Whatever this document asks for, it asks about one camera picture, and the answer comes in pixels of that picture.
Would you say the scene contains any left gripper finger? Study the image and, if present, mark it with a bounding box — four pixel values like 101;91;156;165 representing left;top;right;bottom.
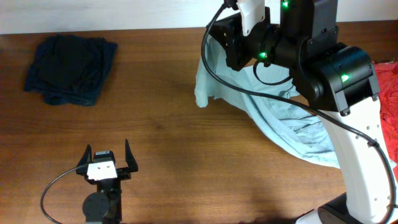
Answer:
125;139;139;172
77;144;92;166

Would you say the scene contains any light blue t-shirt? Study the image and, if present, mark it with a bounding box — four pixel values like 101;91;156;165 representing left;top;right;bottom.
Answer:
195;37;339;168

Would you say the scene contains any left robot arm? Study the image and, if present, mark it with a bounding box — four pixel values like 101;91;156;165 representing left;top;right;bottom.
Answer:
76;140;139;224

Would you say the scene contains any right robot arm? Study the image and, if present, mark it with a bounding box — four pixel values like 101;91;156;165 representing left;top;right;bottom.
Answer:
205;0;397;223

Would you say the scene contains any folded dark navy garment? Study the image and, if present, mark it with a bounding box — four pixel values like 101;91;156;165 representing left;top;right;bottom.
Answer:
24;35;118;106

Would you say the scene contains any red t-shirt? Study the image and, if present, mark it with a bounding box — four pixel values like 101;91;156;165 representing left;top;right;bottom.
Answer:
372;61;398;156

